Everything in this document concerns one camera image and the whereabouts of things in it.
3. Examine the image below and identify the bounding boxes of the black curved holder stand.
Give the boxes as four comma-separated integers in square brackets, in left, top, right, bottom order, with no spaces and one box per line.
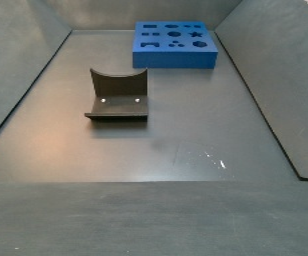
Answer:
[84,69,148,120]

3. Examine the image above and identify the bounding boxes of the blue shape sorter block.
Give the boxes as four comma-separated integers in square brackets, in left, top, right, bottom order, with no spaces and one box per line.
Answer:
[132,21,218,69]

